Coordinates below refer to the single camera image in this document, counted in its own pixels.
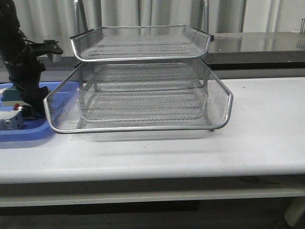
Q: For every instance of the white circuit breaker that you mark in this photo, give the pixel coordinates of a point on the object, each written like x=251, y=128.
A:
x=11, y=120

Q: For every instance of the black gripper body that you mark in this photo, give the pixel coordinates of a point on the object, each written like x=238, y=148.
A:
x=25, y=72

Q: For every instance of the grey stone counter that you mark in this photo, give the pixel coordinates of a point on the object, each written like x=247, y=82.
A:
x=256, y=50

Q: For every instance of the blue plastic tray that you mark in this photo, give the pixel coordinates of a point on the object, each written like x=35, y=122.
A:
x=40, y=129

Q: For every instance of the red emergency stop push button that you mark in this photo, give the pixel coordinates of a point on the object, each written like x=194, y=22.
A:
x=28, y=112

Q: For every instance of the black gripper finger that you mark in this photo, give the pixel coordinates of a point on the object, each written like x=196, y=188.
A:
x=34, y=96

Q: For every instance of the silver mesh tray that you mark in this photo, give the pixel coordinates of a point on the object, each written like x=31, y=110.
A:
x=140, y=43
x=147, y=95

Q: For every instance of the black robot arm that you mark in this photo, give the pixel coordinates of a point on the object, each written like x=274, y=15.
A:
x=11, y=37

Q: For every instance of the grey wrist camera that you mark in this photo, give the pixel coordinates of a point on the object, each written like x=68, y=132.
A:
x=54, y=51

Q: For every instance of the silver wire rack frame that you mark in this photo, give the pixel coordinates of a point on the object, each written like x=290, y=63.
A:
x=80, y=19

